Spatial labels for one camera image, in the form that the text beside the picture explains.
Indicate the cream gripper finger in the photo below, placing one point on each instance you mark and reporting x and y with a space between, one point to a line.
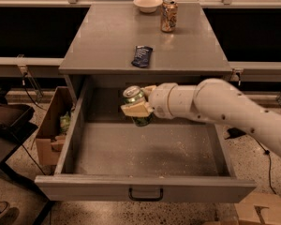
141 109
147 90

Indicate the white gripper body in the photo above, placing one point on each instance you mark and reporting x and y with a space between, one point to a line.
159 100

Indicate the green soda can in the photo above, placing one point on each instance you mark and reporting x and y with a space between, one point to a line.
134 96

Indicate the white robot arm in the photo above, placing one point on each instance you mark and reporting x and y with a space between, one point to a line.
211 101

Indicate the open grey top drawer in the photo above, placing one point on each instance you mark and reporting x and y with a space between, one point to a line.
105 154

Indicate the orange soda can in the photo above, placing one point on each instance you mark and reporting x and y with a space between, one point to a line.
168 20

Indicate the blue snack packet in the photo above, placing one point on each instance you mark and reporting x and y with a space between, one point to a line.
142 56

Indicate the grey cabinet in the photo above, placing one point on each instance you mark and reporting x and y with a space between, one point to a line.
110 32

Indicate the black power adapter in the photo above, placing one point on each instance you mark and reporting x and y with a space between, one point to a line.
235 133

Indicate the green bag in box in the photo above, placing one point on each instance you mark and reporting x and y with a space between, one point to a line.
64 123

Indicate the white ceramic bowl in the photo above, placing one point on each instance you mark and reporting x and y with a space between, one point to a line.
147 6

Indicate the cardboard box left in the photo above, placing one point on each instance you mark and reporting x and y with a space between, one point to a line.
50 139

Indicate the cardboard box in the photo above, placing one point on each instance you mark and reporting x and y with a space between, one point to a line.
255 209
50 139

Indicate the black chair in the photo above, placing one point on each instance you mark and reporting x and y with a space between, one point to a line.
15 129

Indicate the cardboard box bottom right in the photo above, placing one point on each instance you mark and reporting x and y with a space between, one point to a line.
255 209

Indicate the black drawer handle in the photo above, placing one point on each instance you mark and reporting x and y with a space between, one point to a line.
145 199

